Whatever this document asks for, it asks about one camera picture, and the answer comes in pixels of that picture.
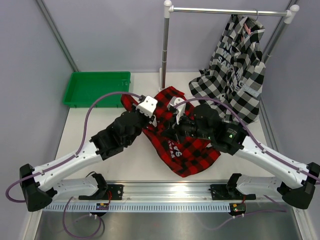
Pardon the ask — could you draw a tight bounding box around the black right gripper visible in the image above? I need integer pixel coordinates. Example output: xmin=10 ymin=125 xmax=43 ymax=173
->
xmin=161 ymin=110 xmax=213 ymax=145

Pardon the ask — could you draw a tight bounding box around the red black plaid shirt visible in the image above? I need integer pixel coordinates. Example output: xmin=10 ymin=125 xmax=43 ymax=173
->
xmin=120 ymin=85 xmax=222 ymax=178

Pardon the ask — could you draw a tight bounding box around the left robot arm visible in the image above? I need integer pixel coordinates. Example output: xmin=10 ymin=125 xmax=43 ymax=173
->
xmin=19 ymin=110 xmax=155 ymax=212

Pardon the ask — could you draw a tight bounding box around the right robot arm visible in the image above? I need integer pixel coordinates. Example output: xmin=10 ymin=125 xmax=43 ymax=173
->
xmin=162 ymin=102 xmax=320 ymax=210

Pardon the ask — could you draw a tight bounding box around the black white plaid shirt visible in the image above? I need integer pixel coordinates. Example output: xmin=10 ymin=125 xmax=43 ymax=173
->
xmin=188 ymin=14 xmax=266 ymax=125

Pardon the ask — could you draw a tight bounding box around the pink clothes hanger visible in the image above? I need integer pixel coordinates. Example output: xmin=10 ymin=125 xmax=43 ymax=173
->
xmin=243 ymin=22 xmax=252 ymax=35

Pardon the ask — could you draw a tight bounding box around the green plastic tray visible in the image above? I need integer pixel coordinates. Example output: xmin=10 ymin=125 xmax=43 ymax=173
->
xmin=63 ymin=71 xmax=131 ymax=108

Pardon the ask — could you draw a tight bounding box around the metal clothes rack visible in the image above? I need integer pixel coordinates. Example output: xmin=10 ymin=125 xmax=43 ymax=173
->
xmin=159 ymin=0 xmax=300 ymax=91

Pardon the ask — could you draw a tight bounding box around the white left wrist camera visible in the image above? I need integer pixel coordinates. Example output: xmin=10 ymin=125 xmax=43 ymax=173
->
xmin=136 ymin=95 xmax=158 ymax=118

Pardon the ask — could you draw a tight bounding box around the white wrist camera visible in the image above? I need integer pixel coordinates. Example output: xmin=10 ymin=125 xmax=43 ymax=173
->
xmin=136 ymin=95 xmax=158 ymax=118
xmin=167 ymin=96 xmax=186 ymax=125

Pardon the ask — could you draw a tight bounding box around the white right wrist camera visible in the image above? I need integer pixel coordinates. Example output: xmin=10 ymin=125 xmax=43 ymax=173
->
xmin=167 ymin=96 xmax=186 ymax=125

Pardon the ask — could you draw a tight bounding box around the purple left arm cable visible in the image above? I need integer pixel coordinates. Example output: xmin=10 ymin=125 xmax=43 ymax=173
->
xmin=5 ymin=91 xmax=145 ymax=203

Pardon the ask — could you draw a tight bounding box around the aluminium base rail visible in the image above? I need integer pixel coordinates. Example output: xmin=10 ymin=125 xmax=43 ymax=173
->
xmin=104 ymin=180 xmax=271 ymax=203

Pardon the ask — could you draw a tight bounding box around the white slotted cable duct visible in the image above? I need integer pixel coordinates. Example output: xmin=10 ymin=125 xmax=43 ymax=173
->
xmin=43 ymin=202 xmax=231 ymax=213

